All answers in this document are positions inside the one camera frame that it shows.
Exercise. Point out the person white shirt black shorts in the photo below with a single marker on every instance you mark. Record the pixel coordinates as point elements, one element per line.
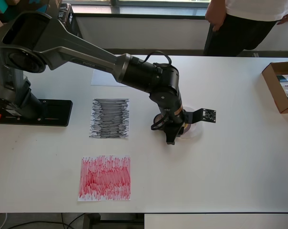
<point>241,33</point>

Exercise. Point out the person right hand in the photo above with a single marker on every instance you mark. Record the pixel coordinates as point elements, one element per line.
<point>215,16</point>

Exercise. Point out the small black white package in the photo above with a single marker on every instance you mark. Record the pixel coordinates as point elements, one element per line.
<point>283,78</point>

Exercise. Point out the person left hand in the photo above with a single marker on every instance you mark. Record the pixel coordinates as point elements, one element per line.
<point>287,19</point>

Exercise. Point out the black box with blue print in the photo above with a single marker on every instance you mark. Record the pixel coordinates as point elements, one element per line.
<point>36,3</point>

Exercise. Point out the white tape roll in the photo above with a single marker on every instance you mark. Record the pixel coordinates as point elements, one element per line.
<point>197,128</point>

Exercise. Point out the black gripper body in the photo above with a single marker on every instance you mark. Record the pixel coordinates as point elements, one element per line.
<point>170,131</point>

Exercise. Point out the wrist camera board on bracket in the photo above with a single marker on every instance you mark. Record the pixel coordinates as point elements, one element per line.
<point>209,115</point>

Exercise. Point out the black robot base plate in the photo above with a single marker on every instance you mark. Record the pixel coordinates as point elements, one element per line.
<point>58,112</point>

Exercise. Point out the blank white paper sheet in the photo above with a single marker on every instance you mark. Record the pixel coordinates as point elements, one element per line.
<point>98,80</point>

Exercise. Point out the small black box white text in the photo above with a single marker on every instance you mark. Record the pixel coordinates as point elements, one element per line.
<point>65,12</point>

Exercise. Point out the black monitor box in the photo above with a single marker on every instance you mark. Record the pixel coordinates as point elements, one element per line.
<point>73,23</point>

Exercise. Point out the open brown cardboard box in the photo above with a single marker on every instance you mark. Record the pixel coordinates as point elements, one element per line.
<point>271,78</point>

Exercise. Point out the red scribbled paper sheet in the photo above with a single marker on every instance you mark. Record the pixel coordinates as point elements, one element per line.
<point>86,190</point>

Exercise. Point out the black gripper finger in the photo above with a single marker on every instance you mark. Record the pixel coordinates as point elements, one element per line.
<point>179,131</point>

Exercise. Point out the black tape roll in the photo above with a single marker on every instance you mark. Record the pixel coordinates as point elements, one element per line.
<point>157,117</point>

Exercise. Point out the dark grey Piper robot arm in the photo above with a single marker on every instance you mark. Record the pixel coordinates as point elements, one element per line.
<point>75,45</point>

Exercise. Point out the black scribbled paper sheet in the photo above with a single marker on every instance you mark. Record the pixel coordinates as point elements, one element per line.
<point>110,133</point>

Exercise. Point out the black table leg frame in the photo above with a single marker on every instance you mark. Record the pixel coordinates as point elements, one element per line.
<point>92,221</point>

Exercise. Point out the dark window frame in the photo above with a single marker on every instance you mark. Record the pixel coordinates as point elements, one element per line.
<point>134,14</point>

